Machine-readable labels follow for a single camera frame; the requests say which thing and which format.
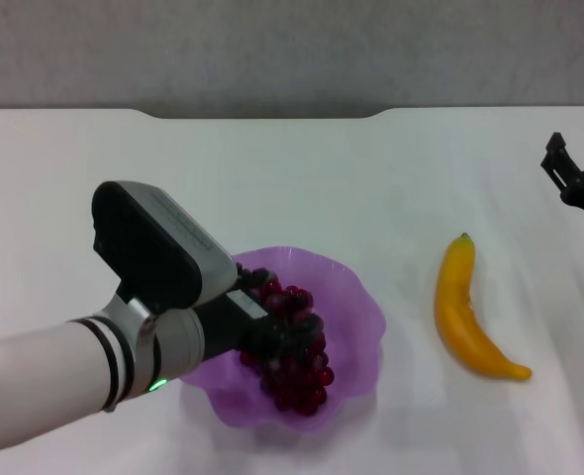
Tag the purple wavy plastic plate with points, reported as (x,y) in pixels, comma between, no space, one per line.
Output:
(351,316)

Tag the dark red grape bunch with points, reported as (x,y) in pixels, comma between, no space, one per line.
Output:
(297,386)

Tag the yellow banana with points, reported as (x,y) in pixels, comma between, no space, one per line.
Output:
(457,307)

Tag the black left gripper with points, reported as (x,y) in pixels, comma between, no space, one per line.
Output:
(227,321)

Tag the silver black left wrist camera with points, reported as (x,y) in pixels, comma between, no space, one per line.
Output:
(158,237)

